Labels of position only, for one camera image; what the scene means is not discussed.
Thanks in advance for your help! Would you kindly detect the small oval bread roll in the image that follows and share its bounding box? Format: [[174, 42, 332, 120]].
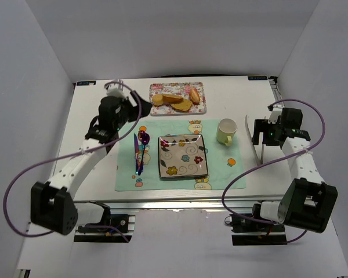
[[189, 87, 201, 104]]

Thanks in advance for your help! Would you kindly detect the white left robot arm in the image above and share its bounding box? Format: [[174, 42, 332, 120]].
[[30, 89, 152, 235]]

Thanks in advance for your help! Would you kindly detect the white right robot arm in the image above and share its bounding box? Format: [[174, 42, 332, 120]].
[[252, 105, 338, 233]]

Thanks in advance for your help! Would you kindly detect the round bread slice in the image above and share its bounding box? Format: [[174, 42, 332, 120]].
[[152, 94, 164, 106]]

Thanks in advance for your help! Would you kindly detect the long toasted bread slice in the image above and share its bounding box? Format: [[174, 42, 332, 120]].
[[162, 94, 183, 103]]

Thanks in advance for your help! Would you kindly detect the flat toasted bread slice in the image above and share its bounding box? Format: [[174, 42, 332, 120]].
[[170, 99, 193, 112]]

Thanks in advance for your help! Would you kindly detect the pale yellow mug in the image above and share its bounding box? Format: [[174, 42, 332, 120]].
[[216, 118, 237, 146]]

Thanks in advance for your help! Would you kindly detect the iridescent purple spoon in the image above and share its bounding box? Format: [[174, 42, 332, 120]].
[[138, 132, 150, 175]]

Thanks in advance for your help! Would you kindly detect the iridescent purple knife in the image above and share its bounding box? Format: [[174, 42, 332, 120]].
[[133, 134, 140, 174]]

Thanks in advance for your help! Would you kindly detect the floral serving tray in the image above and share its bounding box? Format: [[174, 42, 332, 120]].
[[149, 82, 206, 116]]

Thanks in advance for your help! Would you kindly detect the mint green cartoon placemat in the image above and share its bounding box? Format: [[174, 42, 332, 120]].
[[115, 120, 244, 192]]

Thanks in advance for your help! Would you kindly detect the square floral plate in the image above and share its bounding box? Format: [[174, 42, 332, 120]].
[[158, 134, 209, 180]]

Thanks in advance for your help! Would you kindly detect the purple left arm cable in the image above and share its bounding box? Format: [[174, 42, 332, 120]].
[[3, 81, 143, 239]]

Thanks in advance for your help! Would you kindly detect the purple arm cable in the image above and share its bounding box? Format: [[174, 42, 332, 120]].
[[221, 98, 327, 244], [3, 81, 143, 239]]

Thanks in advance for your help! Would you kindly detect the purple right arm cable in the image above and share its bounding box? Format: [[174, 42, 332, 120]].
[[221, 98, 327, 244]]

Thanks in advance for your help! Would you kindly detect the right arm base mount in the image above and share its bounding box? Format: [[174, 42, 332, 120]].
[[224, 200, 287, 246]]

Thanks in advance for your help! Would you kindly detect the aluminium table frame rail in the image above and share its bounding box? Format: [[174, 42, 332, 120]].
[[74, 193, 288, 212]]

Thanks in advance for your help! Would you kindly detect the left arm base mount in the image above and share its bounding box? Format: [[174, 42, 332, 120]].
[[74, 202, 135, 243]]

